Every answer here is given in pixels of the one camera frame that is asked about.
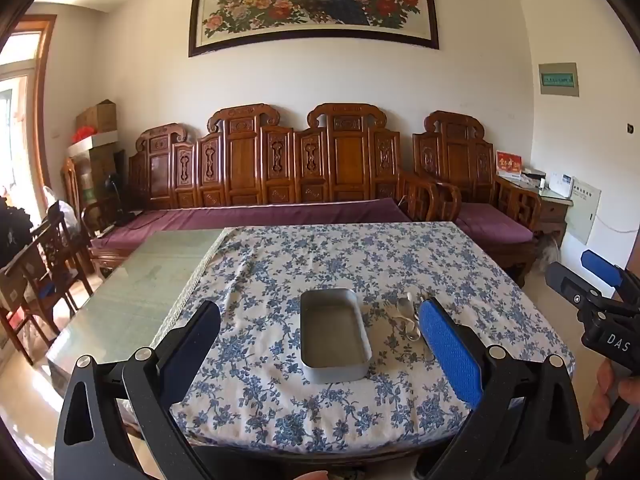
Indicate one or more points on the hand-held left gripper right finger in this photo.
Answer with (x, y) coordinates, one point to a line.
(447, 350)

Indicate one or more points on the black desk lamp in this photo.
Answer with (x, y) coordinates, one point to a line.
(114, 195)

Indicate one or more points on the carved wooden armchair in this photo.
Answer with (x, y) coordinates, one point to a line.
(462, 155)

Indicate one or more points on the white metal panel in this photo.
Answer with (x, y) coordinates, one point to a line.
(582, 212)

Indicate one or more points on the stack of cardboard boxes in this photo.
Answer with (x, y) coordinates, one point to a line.
(100, 175)

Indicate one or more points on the person's right hand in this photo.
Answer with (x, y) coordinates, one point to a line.
(597, 400)

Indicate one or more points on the clear plastic bag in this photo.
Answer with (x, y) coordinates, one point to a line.
(57, 210)

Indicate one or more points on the blue floral tablecloth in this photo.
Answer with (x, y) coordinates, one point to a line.
(260, 285)

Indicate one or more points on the grey fluffy object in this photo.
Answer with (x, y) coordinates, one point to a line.
(546, 252)

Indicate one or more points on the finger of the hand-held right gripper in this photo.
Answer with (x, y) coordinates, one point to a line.
(600, 266)
(562, 280)

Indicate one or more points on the wooden side table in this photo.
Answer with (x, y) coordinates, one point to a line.
(552, 210)

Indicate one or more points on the white cardboard box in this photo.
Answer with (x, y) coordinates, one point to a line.
(92, 146)

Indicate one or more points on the brown cardboard box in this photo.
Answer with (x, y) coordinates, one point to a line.
(97, 116)

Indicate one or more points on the grey wall electrical box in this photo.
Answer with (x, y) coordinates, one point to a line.
(558, 80)

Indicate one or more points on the black bag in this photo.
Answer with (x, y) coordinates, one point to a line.
(15, 232)

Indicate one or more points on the wooden door frame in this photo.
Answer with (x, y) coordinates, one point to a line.
(42, 100)

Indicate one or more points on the white plastic spoon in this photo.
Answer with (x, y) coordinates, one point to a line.
(409, 329)

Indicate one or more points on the framed peacock flower painting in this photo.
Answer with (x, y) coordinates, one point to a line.
(310, 5)

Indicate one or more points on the carved wooden sofa bench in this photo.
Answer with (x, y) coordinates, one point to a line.
(245, 160)

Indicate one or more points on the red desk calendar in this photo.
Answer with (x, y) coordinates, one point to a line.
(509, 162)

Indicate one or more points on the grey metal tin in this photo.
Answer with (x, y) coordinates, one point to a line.
(330, 335)

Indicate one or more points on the red decoration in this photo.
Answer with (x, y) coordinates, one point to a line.
(82, 135)

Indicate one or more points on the metal fork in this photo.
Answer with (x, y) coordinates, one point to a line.
(388, 306)

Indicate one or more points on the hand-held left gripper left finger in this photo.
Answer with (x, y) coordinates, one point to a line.
(192, 345)

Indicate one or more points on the person's left hand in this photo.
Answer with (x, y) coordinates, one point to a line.
(305, 476)

